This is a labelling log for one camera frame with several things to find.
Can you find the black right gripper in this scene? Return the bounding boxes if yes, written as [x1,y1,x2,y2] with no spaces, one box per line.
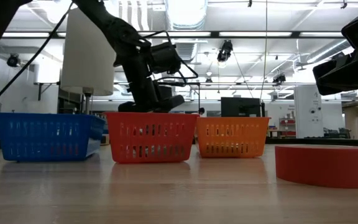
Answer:
[312,51,358,96]

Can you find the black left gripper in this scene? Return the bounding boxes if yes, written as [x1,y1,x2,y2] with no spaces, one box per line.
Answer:
[118,55,186,113]

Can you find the red tape roll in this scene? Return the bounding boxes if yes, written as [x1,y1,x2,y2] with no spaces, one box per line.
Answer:
[274,144,358,189]

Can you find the red plastic basket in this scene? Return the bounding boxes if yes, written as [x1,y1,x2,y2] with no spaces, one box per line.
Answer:
[104,111,200,164]

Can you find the white pillar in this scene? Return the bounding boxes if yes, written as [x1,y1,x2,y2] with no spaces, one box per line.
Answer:
[293,85,324,139]

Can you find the white cylindrical lamp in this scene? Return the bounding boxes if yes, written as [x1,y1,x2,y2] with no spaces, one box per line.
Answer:
[60,7,117,114]

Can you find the black ceiling spotlight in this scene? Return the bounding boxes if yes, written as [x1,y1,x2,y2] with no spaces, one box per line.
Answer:
[6,54,21,68]
[217,39,234,62]
[273,73,287,85]

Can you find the shelf with red bins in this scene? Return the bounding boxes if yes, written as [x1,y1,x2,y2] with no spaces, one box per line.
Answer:
[278,116,296,138]

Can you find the black monitor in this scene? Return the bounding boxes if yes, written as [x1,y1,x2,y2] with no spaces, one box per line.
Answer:
[221,96,262,118]

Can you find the orange plastic basket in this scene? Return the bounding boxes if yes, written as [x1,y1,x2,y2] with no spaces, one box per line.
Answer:
[196,116,272,159]

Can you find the blue plastic basket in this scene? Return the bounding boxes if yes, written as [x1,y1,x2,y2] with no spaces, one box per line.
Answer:
[0,112,107,162]

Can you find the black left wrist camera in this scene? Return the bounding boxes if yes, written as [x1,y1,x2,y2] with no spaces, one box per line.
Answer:
[149,42,183,75]

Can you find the thin black camera cable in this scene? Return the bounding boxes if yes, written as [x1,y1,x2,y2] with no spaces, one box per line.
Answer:
[140,30,199,87]

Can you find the silver ceiling air duct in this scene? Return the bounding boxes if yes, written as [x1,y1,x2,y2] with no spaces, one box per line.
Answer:
[165,0,208,62]

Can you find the black overhead frame bar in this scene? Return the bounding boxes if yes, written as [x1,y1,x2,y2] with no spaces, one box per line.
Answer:
[1,30,344,40]

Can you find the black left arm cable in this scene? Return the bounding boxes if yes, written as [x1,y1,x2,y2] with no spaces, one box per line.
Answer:
[0,1,74,116]

